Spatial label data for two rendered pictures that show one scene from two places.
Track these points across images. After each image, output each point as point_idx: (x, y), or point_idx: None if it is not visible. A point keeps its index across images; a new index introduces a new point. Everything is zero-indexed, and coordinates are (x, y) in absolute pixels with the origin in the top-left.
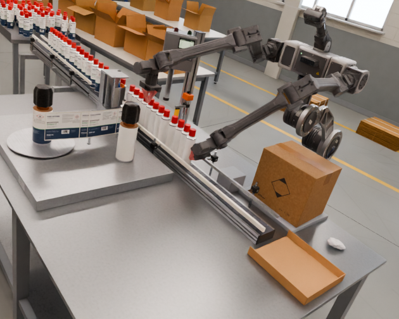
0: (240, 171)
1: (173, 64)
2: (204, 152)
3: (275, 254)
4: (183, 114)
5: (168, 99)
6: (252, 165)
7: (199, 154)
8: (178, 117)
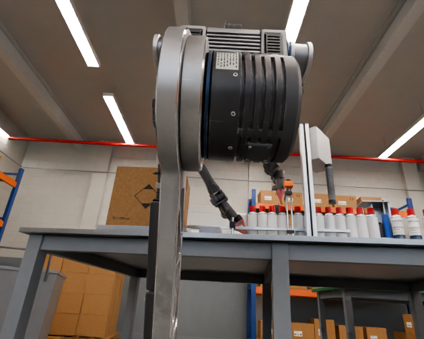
0: (208, 226)
1: (265, 166)
2: (221, 214)
3: None
4: (304, 207)
5: (328, 201)
6: (232, 233)
7: (221, 216)
8: (279, 206)
